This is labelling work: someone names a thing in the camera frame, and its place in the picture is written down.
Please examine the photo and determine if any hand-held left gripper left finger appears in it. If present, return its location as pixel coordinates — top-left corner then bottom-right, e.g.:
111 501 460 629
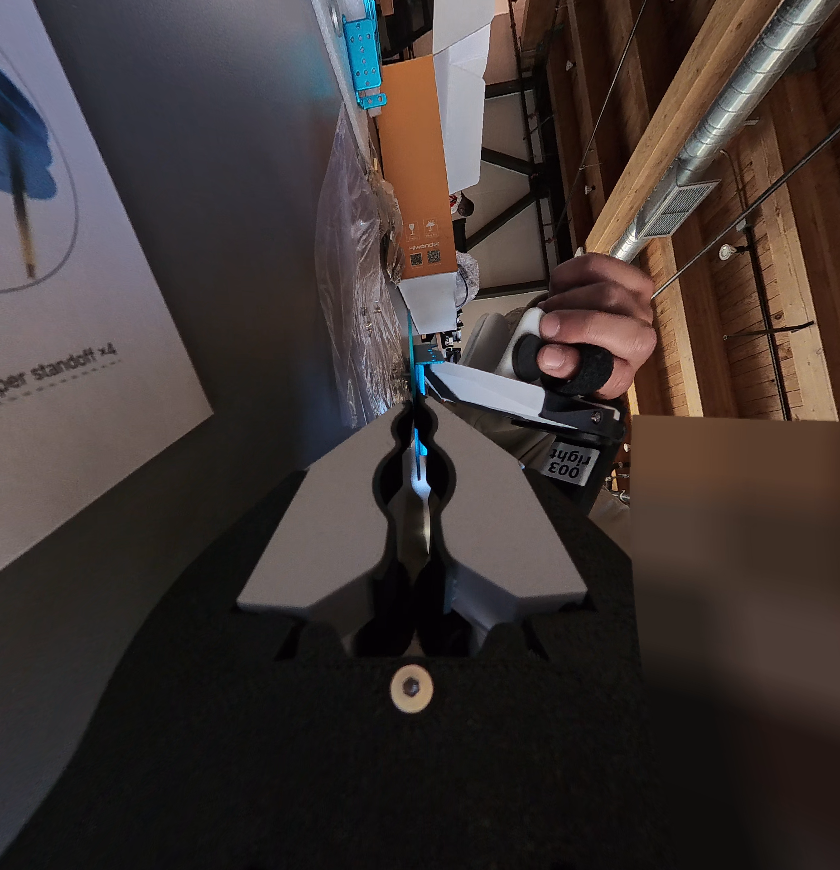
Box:
237 401 402 643

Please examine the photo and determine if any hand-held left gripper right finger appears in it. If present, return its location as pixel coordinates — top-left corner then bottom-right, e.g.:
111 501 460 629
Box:
420 397 589 643

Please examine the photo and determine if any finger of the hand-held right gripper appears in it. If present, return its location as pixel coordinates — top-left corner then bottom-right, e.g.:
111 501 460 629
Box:
427 363 580 430

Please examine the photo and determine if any blue round metal plate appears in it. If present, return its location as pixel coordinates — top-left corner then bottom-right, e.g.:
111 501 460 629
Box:
405 309 434 553

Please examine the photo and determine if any person's right hand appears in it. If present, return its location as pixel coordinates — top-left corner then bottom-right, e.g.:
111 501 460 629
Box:
537 253 659 400

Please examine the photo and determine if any bubble wrap bag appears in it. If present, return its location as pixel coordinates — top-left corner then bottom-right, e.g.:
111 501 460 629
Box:
454 250 483 303

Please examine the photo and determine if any clear plastic bag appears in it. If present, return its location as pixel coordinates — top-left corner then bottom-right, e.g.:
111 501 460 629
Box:
313 102 413 430

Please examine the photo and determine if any orange cardboard box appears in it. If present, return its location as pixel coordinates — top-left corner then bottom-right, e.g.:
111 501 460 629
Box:
378 0 497 335

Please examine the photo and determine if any white instruction sheet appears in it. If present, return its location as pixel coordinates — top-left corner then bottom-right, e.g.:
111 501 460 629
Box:
0 0 216 584

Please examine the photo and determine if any white foam sheet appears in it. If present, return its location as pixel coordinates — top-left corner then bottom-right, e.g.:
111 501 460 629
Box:
310 0 380 144

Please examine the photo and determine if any silver ventilation duct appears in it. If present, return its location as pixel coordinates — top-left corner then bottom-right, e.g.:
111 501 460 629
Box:
609 0 823 265

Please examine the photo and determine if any blue metal U bracket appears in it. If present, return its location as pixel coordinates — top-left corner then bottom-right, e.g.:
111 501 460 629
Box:
340 17 388 113

